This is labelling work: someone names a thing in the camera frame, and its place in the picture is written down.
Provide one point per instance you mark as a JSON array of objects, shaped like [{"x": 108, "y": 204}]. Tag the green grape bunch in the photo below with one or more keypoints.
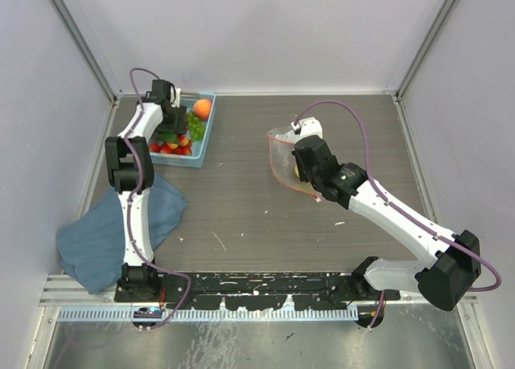
[{"x": 195, "y": 127}]

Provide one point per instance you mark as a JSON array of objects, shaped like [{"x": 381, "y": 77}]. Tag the clear zip bag orange zipper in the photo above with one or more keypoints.
[{"x": 282, "y": 162}]

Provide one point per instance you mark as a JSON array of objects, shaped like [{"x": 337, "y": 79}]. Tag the blue cloth towel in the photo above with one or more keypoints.
[{"x": 92, "y": 248}]

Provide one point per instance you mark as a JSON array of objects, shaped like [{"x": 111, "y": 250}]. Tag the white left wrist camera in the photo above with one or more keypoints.
[{"x": 175, "y": 96}]

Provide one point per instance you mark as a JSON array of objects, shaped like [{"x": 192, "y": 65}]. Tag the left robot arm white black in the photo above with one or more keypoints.
[{"x": 131, "y": 174}]

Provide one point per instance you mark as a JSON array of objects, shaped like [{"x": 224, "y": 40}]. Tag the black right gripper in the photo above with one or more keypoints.
[{"x": 302, "y": 176}]

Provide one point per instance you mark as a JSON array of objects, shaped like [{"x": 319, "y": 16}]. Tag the light blue plastic basket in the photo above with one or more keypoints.
[{"x": 199, "y": 148}]

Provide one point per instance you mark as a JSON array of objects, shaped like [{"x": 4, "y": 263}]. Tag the red strawberries pile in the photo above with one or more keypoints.
[{"x": 178, "y": 145}]

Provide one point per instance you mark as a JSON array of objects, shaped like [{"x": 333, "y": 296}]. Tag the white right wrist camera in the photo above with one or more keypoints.
[{"x": 307, "y": 127}]

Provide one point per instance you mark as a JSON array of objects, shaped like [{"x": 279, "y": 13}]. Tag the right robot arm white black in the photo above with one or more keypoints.
[{"x": 445, "y": 265}]

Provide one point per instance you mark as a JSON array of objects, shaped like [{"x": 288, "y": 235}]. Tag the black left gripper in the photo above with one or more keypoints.
[{"x": 177, "y": 125}]

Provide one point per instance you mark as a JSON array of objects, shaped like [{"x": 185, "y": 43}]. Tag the green leaves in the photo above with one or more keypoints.
[{"x": 167, "y": 137}]

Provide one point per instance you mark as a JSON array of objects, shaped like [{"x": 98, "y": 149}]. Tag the slotted cable duct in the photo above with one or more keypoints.
[{"x": 135, "y": 314}]

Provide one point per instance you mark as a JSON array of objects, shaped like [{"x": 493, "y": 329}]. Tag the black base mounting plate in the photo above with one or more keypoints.
[{"x": 248, "y": 291}]

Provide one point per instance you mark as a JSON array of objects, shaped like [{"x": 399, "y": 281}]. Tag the orange peach fruit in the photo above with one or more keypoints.
[{"x": 202, "y": 109}]

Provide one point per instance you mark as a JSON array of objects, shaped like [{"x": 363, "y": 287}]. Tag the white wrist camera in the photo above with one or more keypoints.
[
  {"x": 175, "y": 96},
  {"x": 307, "y": 127}
]

